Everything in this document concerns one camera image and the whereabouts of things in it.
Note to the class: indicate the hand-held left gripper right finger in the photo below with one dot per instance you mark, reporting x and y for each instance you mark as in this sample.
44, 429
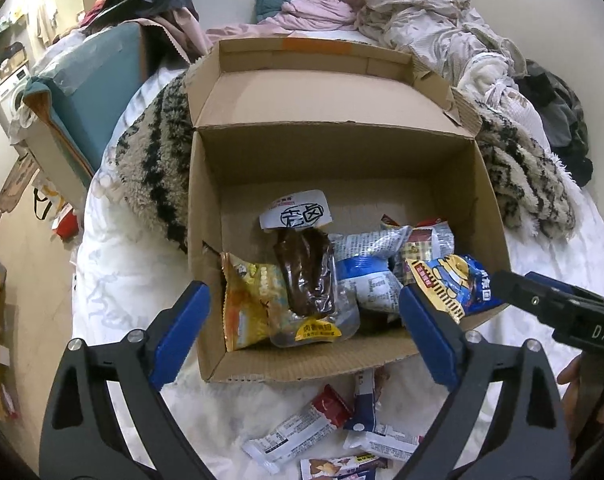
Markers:
427, 340

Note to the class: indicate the teal covered cardboard box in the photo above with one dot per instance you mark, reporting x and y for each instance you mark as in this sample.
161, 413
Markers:
97, 90

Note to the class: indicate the blue white bar packet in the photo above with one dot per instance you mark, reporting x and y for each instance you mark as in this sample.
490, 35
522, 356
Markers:
364, 400

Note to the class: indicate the nut print bar packet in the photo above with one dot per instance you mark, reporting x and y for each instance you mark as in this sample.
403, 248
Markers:
332, 467

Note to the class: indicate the dark clothing pile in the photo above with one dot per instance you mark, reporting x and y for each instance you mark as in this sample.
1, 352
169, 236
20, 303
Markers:
557, 105

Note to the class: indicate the person's right hand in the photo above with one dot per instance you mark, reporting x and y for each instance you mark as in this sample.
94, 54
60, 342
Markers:
569, 375

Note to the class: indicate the cream black fluffy blanket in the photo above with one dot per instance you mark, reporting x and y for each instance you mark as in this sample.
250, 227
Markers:
157, 160

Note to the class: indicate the small red snack packet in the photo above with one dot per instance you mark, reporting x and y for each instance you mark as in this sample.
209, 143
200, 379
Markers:
389, 221

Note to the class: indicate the pink beige garment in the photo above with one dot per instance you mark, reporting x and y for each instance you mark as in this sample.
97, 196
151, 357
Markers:
174, 27

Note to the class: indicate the brown floor mat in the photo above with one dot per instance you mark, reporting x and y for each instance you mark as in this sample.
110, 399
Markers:
17, 185

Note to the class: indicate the white washing machine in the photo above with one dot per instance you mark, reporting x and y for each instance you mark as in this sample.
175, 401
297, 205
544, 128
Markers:
7, 100

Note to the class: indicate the orange white shopping bag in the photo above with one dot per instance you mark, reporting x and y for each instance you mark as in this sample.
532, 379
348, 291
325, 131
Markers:
64, 222

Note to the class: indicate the floral beige duvet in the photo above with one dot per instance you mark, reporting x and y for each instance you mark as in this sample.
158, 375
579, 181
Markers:
432, 20

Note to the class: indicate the teal pillow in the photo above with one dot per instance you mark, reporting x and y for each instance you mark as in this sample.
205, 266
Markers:
269, 5

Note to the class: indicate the white printed bed sheet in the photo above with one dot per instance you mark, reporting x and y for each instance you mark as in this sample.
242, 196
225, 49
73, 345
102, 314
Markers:
132, 280

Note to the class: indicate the blue bear snack packet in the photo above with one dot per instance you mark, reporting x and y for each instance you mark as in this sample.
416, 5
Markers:
457, 280

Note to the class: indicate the clear meat packet white label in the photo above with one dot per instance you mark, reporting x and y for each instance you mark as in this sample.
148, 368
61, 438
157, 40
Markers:
304, 270

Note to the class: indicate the red garment pile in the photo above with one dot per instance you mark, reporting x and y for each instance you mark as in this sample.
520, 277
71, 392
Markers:
94, 7

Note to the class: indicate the white snack bag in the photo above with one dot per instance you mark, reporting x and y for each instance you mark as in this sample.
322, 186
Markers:
369, 270

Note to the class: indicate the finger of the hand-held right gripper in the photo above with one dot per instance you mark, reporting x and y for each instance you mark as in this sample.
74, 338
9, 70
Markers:
527, 297
552, 280

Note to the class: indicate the red white bar packet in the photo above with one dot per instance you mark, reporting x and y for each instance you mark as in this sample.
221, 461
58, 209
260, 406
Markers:
302, 427

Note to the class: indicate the brown cardboard box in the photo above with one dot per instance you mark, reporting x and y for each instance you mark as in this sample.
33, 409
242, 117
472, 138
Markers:
342, 160

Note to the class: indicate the pink quilt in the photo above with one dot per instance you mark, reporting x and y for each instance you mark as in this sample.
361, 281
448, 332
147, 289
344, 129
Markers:
322, 5

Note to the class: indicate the checkered wafer packet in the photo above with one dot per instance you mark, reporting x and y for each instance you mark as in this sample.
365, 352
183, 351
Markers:
427, 245

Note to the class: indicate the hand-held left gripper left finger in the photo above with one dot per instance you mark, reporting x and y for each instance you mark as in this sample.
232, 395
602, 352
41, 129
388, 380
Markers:
182, 332

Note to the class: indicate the yellow snack bag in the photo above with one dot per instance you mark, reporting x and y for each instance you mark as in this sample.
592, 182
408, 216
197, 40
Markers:
252, 310

